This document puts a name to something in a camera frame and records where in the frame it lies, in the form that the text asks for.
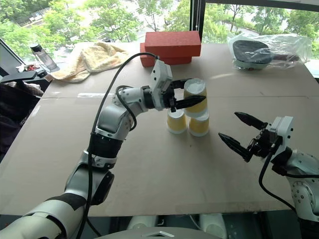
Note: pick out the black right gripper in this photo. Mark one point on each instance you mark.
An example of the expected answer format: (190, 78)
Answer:
(264, 144)

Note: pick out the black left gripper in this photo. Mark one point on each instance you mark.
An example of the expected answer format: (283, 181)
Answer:
(169, 98)

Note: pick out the yellow white paper cup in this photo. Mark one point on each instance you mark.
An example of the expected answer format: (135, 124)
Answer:
(199, 127)
(177, 124)
(196, 87)

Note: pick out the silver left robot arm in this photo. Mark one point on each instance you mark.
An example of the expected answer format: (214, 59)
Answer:
(112, 119)

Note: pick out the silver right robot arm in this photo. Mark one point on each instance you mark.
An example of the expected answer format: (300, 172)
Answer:
(304, 189)

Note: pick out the small red foam brick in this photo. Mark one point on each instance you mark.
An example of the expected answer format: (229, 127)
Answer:
(149, 62)

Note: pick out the large red foam brick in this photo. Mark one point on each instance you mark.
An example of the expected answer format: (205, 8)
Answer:
(173, 44)

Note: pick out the black oval device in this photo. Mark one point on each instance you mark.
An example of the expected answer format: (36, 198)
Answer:
(251, 52)

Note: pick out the pale yellow towel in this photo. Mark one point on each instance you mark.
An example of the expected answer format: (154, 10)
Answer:
(94, 57)

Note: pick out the white rounded shape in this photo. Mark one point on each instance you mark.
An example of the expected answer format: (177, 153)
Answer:
(142, 222)
(211, 224)

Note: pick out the clear plastic bag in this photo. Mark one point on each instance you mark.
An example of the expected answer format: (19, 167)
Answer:
(294, 47)

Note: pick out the grey robot torso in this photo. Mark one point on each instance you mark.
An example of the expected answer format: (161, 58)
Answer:
(159, 234)

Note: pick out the clear water bottle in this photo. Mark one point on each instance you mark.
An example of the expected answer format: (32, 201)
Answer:
(46, 58)

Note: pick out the black shelf board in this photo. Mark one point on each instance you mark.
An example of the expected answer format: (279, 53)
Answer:
(17, 76)

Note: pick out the dark fabric bag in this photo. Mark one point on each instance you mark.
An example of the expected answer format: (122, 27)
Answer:
(15, 107)

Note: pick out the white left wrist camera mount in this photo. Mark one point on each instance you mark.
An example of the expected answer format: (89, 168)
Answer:
(159, 82)

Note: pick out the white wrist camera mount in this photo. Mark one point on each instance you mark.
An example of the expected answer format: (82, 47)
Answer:
(159, 82)
(282, 129)

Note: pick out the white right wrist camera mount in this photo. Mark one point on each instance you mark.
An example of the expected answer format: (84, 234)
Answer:
(282, 129)

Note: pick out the black window frame post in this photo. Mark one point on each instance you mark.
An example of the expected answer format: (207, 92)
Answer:
(198, 22)

